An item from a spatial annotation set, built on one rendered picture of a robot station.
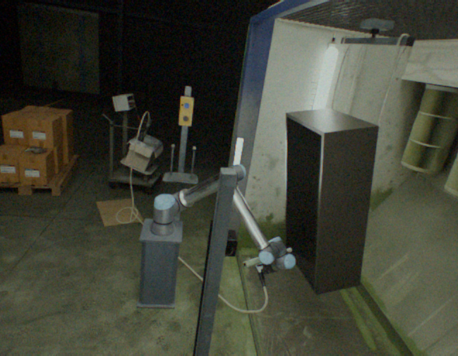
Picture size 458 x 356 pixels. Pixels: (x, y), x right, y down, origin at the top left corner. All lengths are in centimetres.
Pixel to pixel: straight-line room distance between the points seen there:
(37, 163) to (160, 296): 247
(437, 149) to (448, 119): 26
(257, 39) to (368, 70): 104
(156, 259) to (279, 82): 179
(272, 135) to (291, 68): 60
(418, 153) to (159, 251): 231
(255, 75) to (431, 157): 165
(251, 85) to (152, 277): 179
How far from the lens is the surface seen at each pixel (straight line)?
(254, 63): 288
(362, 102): 326
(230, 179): 98
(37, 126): 477
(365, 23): 230
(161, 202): 239
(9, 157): 462
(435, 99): 315
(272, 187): 320
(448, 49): 307
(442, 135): 318
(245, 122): 294
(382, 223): 359
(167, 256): 252
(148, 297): 278
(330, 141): 194
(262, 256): 208
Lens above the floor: 198
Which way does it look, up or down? 21 degrees down
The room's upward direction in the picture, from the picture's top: 8 degrees clockwise
